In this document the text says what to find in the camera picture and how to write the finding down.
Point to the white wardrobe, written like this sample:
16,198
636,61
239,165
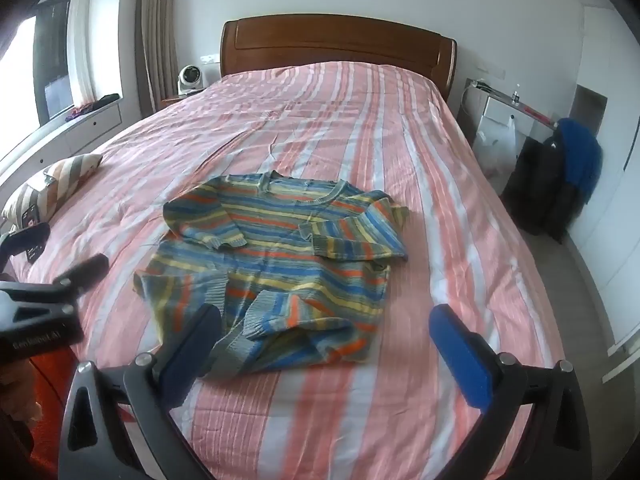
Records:
606,233

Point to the striped knit sweater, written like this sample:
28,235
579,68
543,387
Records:
298,269

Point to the white desk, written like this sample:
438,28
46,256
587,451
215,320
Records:
479,100

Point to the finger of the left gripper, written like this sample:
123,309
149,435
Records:
85,275
11,245

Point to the blue garment on chair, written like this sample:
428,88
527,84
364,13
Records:
583,157

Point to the white plastic bag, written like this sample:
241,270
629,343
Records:
494,147

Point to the striped pillow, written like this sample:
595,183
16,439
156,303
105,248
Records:
43,194

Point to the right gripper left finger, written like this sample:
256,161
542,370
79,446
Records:
94,443

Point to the brown wooden headboard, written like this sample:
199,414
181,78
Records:
279,40

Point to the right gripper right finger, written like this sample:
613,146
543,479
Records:
555,442

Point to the pink striped bed cover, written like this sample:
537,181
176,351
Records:
398,414

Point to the white window cabinet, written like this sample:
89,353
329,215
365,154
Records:
81,135

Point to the black jacket on chair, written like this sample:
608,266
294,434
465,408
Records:
538,198

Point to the beige curtain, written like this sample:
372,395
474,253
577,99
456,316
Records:
157,69

